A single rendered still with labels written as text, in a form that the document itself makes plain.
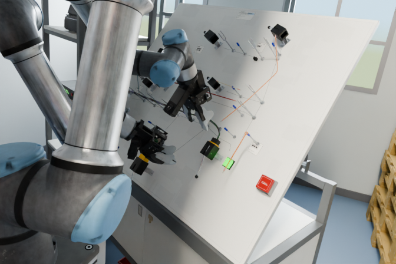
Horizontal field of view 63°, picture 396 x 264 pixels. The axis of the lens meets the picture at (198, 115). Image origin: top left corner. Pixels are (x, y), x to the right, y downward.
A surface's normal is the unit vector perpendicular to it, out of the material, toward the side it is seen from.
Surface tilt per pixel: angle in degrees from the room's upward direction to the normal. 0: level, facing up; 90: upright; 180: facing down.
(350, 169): 90
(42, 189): 45
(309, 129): 54
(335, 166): 90
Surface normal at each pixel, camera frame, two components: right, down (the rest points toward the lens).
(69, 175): -0.07, -0.06
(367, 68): -0.36, 0.25
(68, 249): 0.11, -0.95
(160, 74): -0.24, 0.65
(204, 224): -0.53, -0.46
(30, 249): 0.82, -0.04
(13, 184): -0.08, -0.41
